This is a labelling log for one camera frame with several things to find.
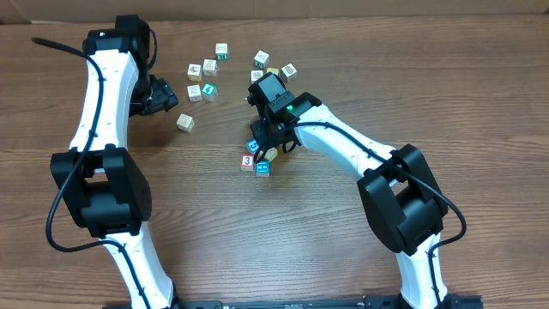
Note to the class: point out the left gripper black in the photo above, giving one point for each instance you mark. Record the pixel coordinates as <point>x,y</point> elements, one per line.
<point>164,96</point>

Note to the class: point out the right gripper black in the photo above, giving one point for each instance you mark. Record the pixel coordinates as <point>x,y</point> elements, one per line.
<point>266,130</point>

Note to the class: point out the plain block red car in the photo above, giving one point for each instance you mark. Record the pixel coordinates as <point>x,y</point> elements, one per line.
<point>271,154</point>

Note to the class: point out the blue number 5 block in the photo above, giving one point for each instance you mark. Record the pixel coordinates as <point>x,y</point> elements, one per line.
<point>252,146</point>

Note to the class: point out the blue letter H block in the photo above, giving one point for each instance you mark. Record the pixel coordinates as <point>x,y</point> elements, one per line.
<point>263,169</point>

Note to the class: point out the red number 3 block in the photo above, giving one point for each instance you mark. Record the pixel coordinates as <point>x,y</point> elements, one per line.
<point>247,163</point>

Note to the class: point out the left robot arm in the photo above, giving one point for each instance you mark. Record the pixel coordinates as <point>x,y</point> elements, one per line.
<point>101,185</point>

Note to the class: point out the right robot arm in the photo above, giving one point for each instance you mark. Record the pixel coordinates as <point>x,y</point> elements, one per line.
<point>403,204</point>

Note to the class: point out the plain wooden block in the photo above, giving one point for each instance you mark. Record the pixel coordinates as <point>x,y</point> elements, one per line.
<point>194,93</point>

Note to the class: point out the plain block letter T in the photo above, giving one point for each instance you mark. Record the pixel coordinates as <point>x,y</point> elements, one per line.
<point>185,122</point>

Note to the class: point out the block with red picture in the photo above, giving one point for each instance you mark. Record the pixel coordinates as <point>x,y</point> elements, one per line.
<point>194,72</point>

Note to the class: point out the white block green side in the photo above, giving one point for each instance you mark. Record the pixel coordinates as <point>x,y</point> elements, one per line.
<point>288,73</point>

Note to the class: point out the green number 4 block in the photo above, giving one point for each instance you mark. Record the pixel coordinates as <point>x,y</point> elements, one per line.
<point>209,91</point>

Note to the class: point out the yellow top block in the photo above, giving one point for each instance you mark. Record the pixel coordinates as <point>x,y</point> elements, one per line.
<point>274,71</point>

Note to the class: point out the plain block red drawing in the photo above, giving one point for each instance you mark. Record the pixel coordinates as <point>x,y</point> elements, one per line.
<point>256,75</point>

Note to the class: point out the plain block K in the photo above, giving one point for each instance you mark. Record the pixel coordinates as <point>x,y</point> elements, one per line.
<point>210,67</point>

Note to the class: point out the white block teal side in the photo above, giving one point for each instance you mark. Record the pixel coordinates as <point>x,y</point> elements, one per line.
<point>261,60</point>

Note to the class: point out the block with teal side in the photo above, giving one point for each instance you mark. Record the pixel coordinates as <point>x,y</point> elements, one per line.
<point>221,51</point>

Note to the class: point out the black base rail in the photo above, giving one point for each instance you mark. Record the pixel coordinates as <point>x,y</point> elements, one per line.
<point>451,301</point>

